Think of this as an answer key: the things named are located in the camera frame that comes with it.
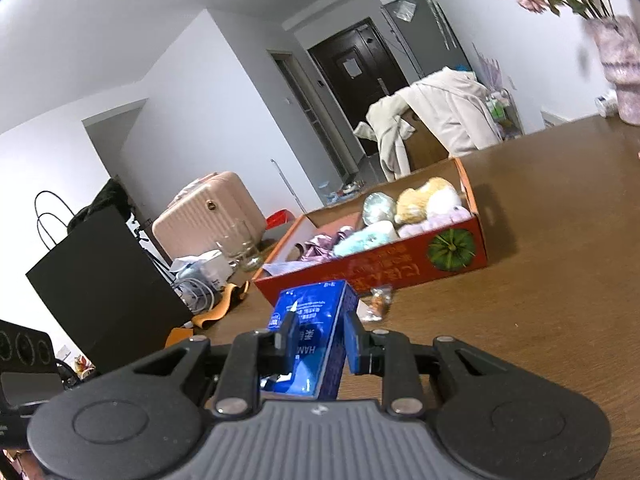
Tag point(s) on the purple wall decal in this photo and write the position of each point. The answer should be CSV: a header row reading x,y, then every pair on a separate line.
x,y
486,65

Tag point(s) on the beige coat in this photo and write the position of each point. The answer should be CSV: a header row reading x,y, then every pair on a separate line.
x,y
450,110

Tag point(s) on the white wall heater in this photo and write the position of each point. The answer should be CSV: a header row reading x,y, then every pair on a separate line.
x,y
554,121

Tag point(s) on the pink suitcase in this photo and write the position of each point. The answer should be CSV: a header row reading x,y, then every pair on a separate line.
x,y
200,215

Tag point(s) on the red cardboard box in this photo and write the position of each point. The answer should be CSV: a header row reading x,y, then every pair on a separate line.
x,y
400,265

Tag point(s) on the clear plastic bag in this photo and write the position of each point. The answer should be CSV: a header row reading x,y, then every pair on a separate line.
x,y
403,10

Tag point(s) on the pink textured vase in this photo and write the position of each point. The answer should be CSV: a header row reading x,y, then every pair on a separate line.
x,y
620,65

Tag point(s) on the silver green round plush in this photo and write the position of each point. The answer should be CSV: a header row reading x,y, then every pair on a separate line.
x,y
377,207

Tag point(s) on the metal storage rack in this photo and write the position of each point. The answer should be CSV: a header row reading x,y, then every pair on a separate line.
x,y
505,115

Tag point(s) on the wooden chair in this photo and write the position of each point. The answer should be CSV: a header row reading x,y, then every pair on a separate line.
x,y
425,147

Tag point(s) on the grey refrigerator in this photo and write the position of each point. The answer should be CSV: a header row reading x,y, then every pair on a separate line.
x,y
425,45

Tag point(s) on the yellow and white plush toy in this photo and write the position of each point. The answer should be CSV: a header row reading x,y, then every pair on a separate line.
x,y
420,199

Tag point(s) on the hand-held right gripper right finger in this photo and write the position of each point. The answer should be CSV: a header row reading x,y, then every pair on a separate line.
x,y
353,345

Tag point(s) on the orange leather cloth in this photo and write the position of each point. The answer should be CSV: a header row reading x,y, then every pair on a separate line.
x,y
220,310

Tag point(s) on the black cloth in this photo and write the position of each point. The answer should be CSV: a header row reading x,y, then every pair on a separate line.
x,y
100,200

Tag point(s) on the mop stick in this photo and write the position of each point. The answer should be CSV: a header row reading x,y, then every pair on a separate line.
x,y
287,185

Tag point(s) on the white plastic bag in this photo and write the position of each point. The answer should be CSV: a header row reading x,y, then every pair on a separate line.
x,y
205,265

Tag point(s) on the blue packet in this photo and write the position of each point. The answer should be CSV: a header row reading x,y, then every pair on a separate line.
x,y
320,340

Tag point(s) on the clear snack packet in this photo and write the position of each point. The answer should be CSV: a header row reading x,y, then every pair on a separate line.
x,y
377,304

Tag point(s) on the light blue plush toy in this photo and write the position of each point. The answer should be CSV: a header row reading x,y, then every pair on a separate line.
x,y
365,240

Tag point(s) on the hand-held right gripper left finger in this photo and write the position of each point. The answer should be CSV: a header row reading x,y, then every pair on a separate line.
x,y
287,346

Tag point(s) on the blue pet feeder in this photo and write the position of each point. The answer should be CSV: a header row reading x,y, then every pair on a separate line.
x,y
342,192

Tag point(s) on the dark entrance door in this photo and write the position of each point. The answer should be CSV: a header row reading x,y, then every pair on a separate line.
x,y
360,85

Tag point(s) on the purple satin cloth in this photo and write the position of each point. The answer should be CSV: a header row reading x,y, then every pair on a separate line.
x,y
325,246

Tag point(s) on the clear umbrella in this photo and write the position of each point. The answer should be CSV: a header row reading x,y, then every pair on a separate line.
x,y
442,20

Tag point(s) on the small white bottle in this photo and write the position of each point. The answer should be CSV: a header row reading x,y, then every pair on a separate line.
x,y
606,104

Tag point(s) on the clear glass jar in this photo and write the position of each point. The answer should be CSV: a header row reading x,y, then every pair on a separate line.
x,y
239,250

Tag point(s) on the red bucket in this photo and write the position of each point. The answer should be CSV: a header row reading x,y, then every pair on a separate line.
x,y
279,220

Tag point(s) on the black paper bag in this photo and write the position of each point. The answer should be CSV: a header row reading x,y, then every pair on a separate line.
x,y
100,280

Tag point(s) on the lavender plush toy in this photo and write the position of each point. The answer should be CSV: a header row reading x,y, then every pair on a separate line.
x,y
435,220

